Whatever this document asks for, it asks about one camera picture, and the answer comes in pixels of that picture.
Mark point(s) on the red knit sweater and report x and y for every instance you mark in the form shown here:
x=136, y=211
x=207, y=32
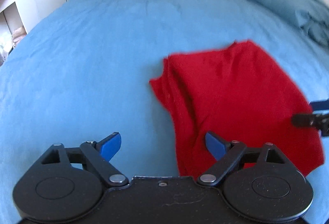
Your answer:
x=231, y=95

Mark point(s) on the white shelf unit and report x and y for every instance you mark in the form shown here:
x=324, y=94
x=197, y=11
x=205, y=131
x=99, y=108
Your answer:
x=15, y=3

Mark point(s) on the teal duvet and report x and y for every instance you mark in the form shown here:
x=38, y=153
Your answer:
x=277, y=0

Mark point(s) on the bed with blue sheet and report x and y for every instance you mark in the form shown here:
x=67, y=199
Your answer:
x=77, y=59

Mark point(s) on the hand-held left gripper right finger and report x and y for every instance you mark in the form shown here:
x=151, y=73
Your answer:
x=214, y=147

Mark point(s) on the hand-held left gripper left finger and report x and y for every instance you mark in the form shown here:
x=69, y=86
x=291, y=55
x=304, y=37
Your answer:
x=110, y=148

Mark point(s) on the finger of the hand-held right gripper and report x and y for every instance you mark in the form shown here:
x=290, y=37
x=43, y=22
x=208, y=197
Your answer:
x=320, y=105
x=309, y=120

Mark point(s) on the beige cloth bag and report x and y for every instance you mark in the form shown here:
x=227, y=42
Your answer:
x=18, y=36

